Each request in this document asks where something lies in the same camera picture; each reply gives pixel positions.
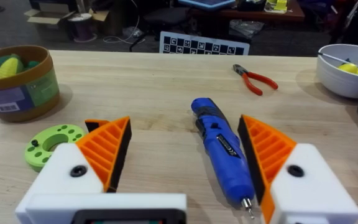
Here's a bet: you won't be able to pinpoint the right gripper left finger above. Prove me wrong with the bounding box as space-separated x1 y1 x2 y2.
15 116 133 216

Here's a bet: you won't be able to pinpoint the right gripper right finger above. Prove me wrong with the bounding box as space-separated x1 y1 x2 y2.
237 114 358 224

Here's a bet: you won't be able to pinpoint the blue electric screwdriver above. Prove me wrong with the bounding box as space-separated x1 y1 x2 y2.
190 97 256 220

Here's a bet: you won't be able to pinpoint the green disc with holes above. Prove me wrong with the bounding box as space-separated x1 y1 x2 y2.
24 124 88 173

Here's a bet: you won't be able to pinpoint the brown tub with toys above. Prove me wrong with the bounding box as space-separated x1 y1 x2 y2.
0 45 60 123

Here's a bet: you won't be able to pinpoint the white bowl with tools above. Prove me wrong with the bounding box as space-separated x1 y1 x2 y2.
316 43 358 100

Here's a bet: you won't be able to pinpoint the purple spool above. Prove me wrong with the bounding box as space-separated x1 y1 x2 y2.
67 12 98 44

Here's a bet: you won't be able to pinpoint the open cardboard box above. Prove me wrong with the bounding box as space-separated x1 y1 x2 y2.
23 2 78 26

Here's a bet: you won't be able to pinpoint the clear plastic bag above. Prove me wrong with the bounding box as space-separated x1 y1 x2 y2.
228 19 265 39

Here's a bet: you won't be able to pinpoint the black white marker board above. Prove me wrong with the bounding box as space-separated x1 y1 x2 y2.
158 30 251 56

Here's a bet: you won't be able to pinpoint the brown wooden desk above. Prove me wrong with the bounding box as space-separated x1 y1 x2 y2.
191 0 306 23

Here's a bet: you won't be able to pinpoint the yellow green toy blocks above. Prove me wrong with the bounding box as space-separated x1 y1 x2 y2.
264 0 289 14

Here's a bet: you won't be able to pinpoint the blue tray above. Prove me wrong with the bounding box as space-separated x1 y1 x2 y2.
177 0 237 10

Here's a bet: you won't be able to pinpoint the red handled pliers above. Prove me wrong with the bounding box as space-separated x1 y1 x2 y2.
232 63 279 96

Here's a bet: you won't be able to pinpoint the white cable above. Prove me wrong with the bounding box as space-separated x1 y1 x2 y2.
102 0 145 45

